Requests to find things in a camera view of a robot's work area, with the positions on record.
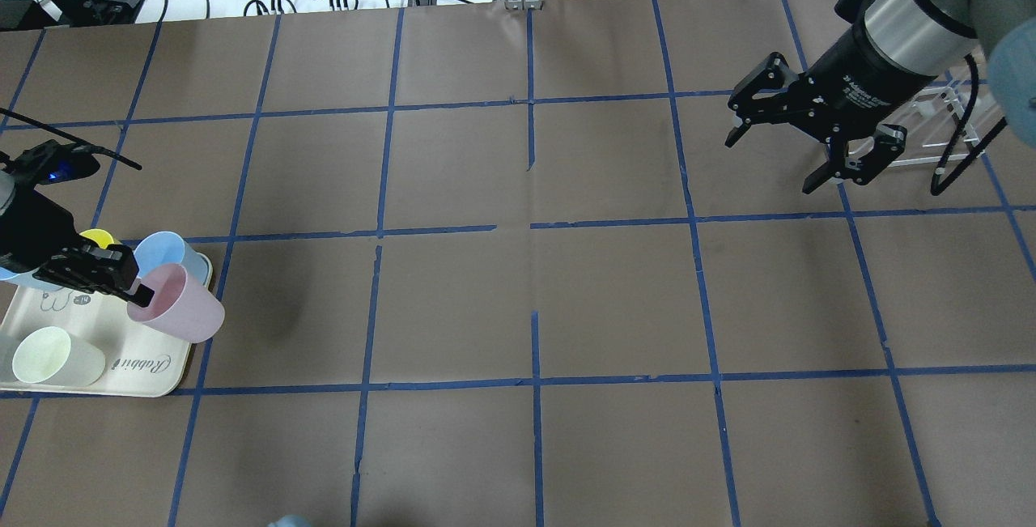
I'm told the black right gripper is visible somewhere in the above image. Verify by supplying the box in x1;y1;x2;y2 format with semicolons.
724;21;948;194

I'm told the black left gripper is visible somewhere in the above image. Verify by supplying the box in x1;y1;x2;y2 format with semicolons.
1;183;155;308

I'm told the pink cup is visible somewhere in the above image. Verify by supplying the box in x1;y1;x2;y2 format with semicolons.
126;264;226;343

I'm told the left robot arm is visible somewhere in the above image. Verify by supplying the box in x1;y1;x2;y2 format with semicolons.
1;173;155;308

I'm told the blue cup near tray corner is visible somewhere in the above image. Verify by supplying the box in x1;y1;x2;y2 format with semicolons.
134;231;212;285

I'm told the yellow cup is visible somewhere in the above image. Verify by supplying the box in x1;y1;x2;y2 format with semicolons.
80;228;120;248

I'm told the cream white cup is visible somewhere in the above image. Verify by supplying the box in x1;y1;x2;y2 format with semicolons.
12;325;106;387

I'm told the light blue cup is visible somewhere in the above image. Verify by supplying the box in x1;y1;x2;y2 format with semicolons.
0;267;65;292

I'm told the cream rabbit tray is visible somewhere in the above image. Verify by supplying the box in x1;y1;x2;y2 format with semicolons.
1;287;200;397

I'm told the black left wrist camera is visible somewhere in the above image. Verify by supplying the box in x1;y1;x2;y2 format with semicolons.
4;140;100;187

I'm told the white wire cup rack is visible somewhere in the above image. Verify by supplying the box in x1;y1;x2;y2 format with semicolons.
884;82;1003;167

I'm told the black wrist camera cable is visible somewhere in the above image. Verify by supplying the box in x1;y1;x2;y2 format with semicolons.
929;53;1008;198

